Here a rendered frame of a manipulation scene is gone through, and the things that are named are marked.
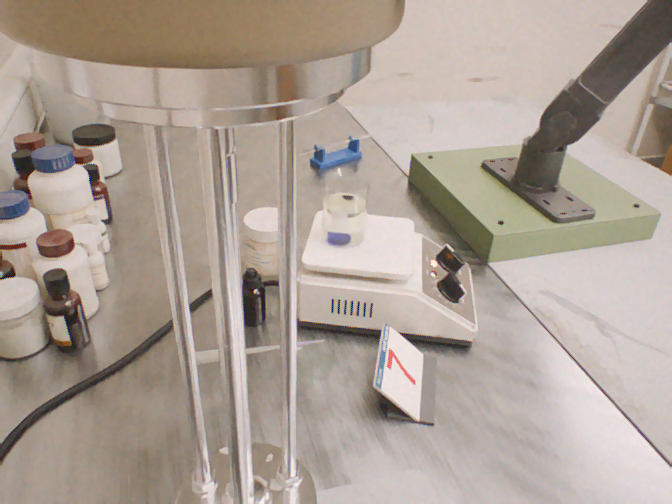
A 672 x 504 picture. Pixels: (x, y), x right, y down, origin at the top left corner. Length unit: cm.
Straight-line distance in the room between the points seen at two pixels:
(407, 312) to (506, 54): 193
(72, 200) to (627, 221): 76
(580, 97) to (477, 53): 158
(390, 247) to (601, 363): 26
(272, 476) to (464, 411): 31
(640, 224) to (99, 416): 75
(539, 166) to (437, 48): 148
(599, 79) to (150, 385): 65
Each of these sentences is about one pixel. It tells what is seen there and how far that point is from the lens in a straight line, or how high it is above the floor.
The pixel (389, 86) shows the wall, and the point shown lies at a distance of 226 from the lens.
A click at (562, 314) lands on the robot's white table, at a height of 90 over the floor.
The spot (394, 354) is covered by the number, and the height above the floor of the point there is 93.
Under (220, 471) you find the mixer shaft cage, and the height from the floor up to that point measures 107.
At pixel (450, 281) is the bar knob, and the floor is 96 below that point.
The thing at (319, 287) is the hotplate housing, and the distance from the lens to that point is 60.
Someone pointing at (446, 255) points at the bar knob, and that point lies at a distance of 67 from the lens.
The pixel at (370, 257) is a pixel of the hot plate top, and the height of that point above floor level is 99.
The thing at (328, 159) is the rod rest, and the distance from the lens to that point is 102.
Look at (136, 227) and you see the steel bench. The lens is 85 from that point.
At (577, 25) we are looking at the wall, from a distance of 261.
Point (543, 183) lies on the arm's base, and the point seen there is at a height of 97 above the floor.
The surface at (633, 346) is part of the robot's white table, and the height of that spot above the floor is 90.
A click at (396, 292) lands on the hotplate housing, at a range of 59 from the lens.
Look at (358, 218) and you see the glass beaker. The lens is 60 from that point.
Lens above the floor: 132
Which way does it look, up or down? 33 degrees down
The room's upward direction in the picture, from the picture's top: 2 degrees clockwise
